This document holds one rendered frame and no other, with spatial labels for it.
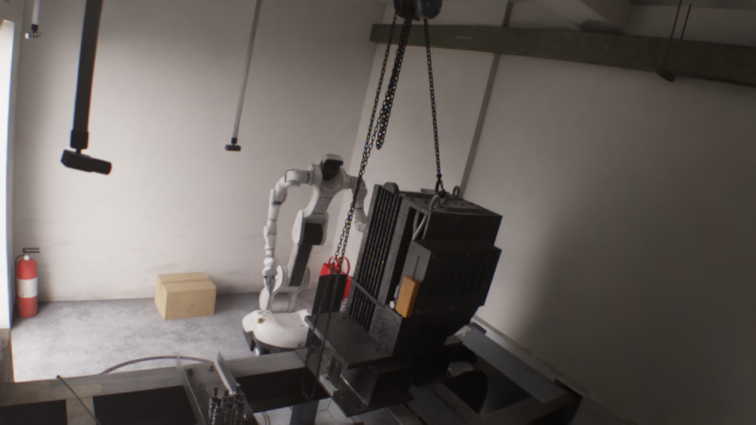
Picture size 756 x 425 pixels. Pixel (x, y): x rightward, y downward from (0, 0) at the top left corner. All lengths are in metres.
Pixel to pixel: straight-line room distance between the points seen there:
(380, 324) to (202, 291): 2.01
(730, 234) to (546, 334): 1.20
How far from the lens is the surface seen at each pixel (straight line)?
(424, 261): 1.86
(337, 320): 2.38
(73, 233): 3.96
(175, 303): 3.88
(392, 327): 2.17
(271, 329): 3.29
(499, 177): 3.21
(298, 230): 3.06
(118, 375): 2.25
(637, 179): 2.72
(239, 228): 4.19
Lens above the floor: 2.02
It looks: 14 degrees down
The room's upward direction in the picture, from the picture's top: 13 degrees clockwise
